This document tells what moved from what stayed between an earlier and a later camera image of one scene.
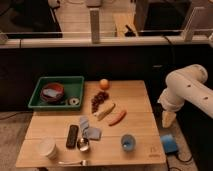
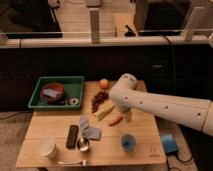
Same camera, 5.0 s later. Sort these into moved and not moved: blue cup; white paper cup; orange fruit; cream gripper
Moved: cream gripper
Not moved: orange fruit; blue cup; white paper cup
